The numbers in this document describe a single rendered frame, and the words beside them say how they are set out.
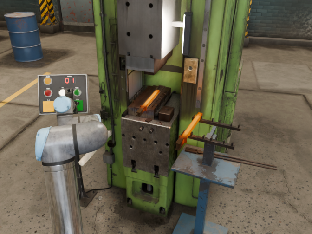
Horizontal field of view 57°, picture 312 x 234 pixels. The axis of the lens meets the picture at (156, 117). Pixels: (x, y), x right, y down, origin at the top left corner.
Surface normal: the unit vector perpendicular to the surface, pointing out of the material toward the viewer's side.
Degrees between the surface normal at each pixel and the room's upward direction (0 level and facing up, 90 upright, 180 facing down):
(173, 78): 90
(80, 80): 60
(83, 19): 90
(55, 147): 66
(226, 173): 0
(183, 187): 90
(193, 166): 0
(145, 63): 90
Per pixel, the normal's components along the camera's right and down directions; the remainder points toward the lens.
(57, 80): 0.09, -0.01
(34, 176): 0.01, -0.87
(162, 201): -0.33, 0.45
